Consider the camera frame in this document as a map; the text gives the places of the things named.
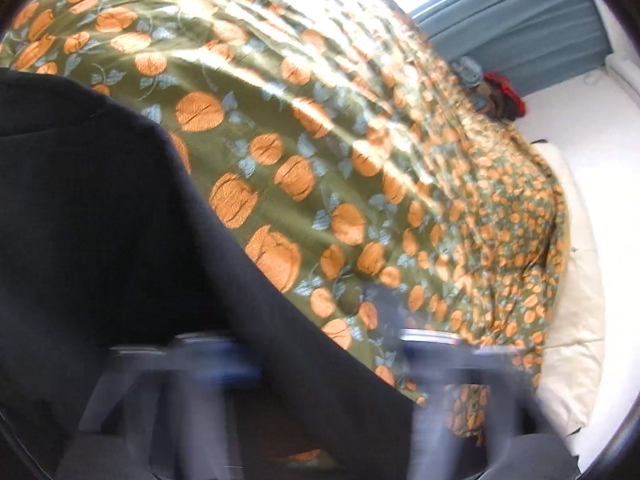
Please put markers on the blue curtain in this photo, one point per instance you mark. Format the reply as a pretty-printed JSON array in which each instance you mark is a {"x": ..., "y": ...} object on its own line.
[{"x": 525, "y": 15}]

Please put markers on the black pants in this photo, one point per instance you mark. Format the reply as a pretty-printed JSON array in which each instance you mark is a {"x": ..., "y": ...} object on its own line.
[{"x": 100, "y": 210}]

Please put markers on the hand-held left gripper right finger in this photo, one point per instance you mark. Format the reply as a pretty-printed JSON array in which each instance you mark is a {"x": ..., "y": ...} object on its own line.
[{"x": 425, "y": 347}]

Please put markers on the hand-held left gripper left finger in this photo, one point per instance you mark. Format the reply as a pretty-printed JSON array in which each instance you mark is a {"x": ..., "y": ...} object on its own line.
[{"x": 235, "y": 365}]

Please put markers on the red and blue clothes pile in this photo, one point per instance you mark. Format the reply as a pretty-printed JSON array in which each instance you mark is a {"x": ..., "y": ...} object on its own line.
[{"x": 495, "y": 92}]

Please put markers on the green pumpkin-print quilt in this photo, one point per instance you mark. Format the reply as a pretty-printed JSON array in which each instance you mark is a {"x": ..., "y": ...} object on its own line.
[{"x": 310, "y": 110}]

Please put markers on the cream pillow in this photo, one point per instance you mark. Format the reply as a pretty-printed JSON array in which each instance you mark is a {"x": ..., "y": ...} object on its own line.
[{"x": 575, "y": 335}]

